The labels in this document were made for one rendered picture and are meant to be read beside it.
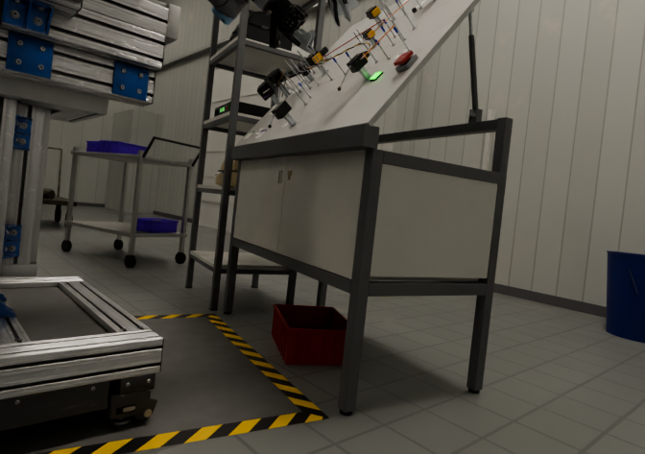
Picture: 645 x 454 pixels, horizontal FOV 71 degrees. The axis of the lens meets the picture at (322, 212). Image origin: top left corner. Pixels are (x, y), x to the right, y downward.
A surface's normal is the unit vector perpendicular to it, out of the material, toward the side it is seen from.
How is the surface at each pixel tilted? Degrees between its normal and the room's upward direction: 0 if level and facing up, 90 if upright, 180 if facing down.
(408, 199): 90
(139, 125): 90
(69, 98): 90
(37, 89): 90
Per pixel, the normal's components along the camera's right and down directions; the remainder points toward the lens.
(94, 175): 0.66, 0.08
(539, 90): -0.74, -0.07
